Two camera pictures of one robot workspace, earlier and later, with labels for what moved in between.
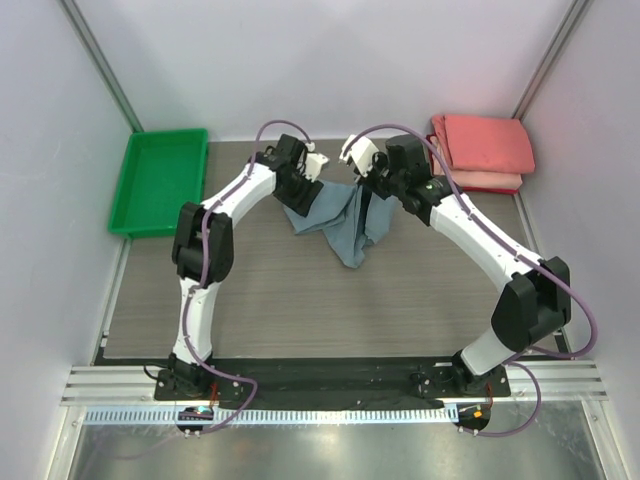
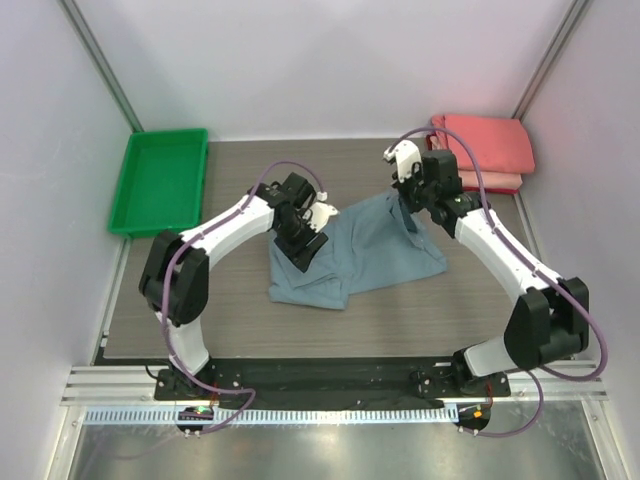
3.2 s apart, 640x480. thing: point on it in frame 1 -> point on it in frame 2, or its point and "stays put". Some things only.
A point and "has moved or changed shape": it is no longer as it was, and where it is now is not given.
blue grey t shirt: x=351 y=216 has moved or changed shape
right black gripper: x=382 y=181 -> x=411 y=193
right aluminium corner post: x=572 y=16 stays put
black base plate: x=324 y=379 stays put
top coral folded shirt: x=486 y=144 stays put
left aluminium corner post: x=90 y=44 stays put
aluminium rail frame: x=526 y=382 stays put
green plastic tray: x=161 y=171 stays put
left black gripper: x=301 y=204 -> x=302 y=254
